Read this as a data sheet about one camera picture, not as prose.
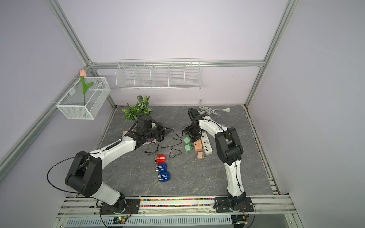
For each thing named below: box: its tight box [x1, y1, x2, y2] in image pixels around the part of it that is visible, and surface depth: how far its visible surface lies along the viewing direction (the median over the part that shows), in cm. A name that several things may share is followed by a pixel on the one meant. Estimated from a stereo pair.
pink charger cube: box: [197, 151, 205, 160], surface depth 92 cm
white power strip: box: [200, 132, 213, 155], surface depth 96 cm
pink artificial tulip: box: [79, 68, 95, 106], surface depth 85 cm
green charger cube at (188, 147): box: [184, 143, 193, 152], surface depth 96 cm
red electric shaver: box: [153, 154, 166, 165], surface depth 91 cm
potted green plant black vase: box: [121, 95, 154, 122], surface depth 86 cm
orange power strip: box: [193, 138, 203, 152], surface depth 96 cm
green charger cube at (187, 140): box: [183, 135, 192, 145], surface depth 98 cm
